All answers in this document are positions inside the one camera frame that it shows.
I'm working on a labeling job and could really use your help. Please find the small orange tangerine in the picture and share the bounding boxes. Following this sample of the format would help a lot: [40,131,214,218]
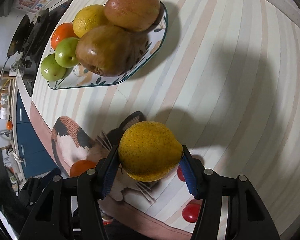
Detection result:
[50,23,77,50]
[70,160,97,177]

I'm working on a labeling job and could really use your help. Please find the yellow pear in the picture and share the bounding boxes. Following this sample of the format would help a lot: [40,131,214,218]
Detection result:
[118,121,183,182]

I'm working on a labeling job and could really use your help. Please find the black gas stove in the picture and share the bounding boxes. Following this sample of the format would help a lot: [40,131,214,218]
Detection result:
[7,0,72,96]

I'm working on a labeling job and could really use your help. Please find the red cherry tomato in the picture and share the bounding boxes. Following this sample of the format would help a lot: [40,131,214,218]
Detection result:
[181,203,200,223]
[177,166,185,182]

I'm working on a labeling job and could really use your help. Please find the red-brown apple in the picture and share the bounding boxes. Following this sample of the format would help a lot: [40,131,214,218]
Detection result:
[104,0,161,32]

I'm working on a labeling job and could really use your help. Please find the floral rabbit ceramic plate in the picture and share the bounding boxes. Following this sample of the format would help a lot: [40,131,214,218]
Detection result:
[47,3,168,89]

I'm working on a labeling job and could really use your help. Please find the striped cat tablecloth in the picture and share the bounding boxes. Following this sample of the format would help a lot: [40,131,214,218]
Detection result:
[29,0,300,239]

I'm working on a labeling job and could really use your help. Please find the yellow orange fruit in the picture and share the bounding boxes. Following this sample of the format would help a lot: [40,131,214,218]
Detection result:
[72,4,110,38]

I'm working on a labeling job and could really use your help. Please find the dark red apple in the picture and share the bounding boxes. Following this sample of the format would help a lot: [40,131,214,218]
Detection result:
[76,25,135,77]

